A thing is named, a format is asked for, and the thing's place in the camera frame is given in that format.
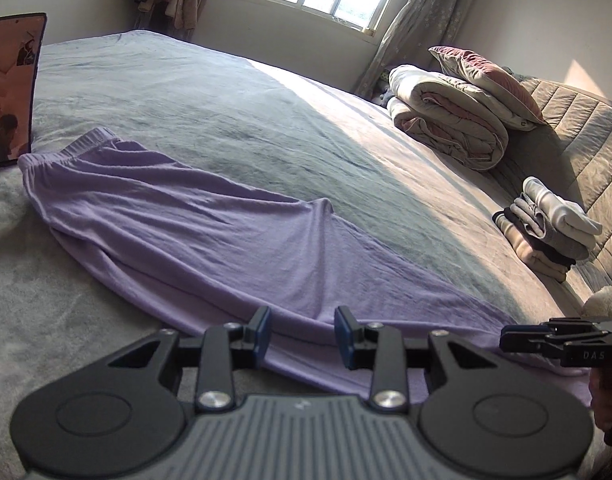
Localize person's right hand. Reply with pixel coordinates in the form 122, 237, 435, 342
588, 367, 607, 426

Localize grey star-patterned curtain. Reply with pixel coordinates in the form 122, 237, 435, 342
356, 0, 489, 96

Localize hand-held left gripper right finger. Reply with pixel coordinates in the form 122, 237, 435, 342
336, 306, 499, 411

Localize folded beige quilt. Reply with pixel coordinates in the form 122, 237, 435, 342
387, 65, 509, 171

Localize patterned cloth pile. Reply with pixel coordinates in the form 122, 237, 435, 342
376, 70, 397, 107

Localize grey bed sheet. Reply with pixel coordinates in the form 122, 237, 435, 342
0, 30, 612, 480

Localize beige folded garment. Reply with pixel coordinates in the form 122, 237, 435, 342
501, 222, 569, 282

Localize smartphone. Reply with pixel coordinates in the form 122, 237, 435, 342
0, 12, 47, 170

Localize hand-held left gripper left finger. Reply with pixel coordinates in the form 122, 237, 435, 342
108, 306, 271, 413

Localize grey quilted headboard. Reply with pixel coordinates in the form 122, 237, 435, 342
491, 67, 612, 306

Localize black folded garment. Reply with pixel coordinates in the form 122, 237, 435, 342
492, 208, 577, 270

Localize pink and beige pillow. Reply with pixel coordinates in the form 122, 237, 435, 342
429, 46, 548, 126

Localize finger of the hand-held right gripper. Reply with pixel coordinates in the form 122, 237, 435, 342
499, 326, 569, 356
546, 317, 607, 338

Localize pink hanging clothes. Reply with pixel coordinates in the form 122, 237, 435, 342
138, 0, 201, 33

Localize white folded garment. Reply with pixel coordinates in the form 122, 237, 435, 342
522, 177, 603, 248

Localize purple pants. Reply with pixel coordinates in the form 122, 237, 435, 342
18, 128, 594, 401

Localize white plush toy dog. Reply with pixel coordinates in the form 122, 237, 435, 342
581, 285, 612, 320

